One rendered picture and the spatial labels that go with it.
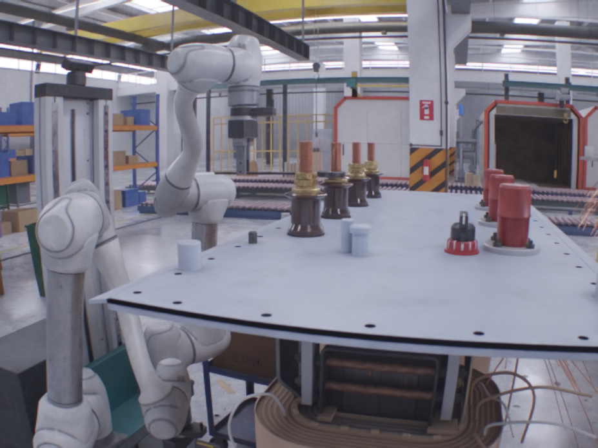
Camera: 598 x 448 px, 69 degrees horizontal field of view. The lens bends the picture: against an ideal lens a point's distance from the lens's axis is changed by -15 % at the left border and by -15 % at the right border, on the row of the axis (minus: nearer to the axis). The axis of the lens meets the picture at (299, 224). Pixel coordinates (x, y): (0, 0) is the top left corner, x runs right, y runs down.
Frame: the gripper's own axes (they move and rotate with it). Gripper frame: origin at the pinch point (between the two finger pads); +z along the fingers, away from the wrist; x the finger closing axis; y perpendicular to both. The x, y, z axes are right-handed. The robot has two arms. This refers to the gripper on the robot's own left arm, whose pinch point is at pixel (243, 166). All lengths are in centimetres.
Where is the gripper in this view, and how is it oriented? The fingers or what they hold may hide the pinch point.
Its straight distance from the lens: 143.2
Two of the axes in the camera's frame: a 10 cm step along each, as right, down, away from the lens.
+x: -2.0, 1.6, -9.7
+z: 0.0, 9.9, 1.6
